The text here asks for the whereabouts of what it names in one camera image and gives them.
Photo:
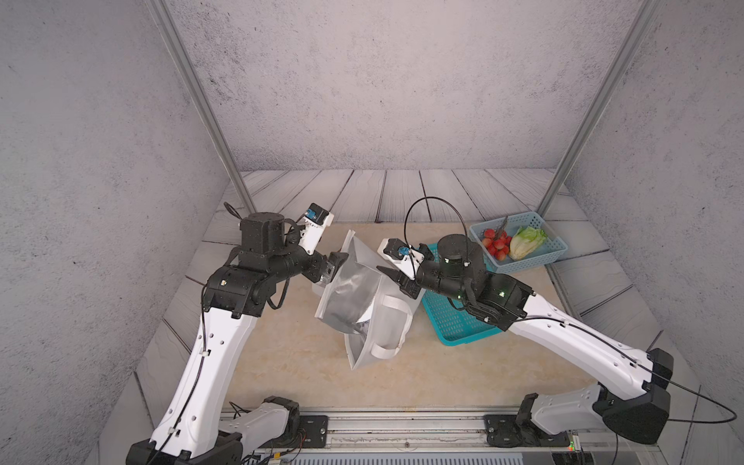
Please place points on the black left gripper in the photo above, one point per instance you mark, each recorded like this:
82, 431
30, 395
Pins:
315, 271

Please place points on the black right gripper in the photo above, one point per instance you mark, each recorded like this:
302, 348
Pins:
406, 283

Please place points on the white insulated delivery bag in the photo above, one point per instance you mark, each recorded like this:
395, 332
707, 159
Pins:
366, 306

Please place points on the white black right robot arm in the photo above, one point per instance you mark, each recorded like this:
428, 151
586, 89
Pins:
630, 396

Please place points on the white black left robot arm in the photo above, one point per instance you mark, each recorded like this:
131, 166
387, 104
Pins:
273, 250

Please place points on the teal plastic basket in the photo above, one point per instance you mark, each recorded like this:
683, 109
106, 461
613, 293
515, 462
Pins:
454, 326

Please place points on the red cherry tomatoes bunch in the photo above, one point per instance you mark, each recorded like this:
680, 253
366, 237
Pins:
497, 244

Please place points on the green lettuce head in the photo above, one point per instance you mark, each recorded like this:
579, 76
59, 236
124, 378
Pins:
526, 241

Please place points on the light blue plastic basket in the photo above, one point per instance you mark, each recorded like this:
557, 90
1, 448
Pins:
553, 249

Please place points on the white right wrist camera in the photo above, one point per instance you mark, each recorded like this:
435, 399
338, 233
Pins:
402, 256

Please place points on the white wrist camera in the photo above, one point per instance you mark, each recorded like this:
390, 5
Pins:
312, 226
402, 256

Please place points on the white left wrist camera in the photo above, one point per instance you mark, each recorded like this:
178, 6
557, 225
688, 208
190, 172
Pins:
312, 226

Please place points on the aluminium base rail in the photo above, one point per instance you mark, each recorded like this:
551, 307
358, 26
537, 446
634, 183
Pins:
436, 436

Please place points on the aluminium corner post left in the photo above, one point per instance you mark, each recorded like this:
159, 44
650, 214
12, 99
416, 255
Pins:
162, 16

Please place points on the aluminium corner post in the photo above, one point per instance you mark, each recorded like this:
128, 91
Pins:
617, 70
162, 16

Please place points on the aluminium corner post right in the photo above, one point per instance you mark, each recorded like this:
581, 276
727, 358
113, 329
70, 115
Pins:
617, 70

